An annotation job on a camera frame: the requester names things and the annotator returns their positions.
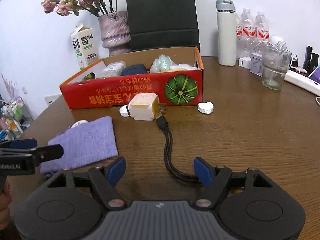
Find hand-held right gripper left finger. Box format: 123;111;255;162
46;156;127;210

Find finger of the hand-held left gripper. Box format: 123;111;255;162
25;144;64;168
0;139;38;156

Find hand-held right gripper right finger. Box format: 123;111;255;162
194;157;274;209

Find purple knitted pouch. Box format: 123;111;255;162
40;116;118;178

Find dark braided cable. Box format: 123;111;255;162
156;116;200;182

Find cream charger plug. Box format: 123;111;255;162
129;93;167;121

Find red cardboard box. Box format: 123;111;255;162
59;46;204;110

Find translucent cotton buds container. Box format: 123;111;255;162
101;61;127;78

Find dark blue zip case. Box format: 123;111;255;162
122;64;150;76

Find iridescent plastic bag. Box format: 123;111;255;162
150;54;178;73

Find wooden desktop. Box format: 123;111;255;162
0;56;320;240

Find person's left hand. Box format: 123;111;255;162
0;180;12;222

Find white panel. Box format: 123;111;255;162
44;94;63;105

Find pale dried grass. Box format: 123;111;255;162
1;74;18;100

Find white round cap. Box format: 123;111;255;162
119;104;133;117

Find white earbud case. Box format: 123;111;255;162
197;101;214;114

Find white green milk carton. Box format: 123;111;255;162
71;23;101;71

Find white cube charger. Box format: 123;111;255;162
238;57;252;68

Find pale tin box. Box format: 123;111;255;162
251;52;264;77

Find clear glass cup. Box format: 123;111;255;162
261;45;292;90

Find white thermos bottle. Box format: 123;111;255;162
216;0;237;67

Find white power strip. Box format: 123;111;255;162
284;69;320;96

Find purple textured vase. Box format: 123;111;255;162
97;11;132;57

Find clear water bottle red label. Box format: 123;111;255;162
255;11;272;46
236;8;258;60

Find white round fan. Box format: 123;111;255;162
270;35;285;49

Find black paper bag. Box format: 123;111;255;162
125;0;200;52

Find metal wire rack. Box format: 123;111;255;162
0;97;34;140

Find white cable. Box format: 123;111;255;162
254;41;288;55

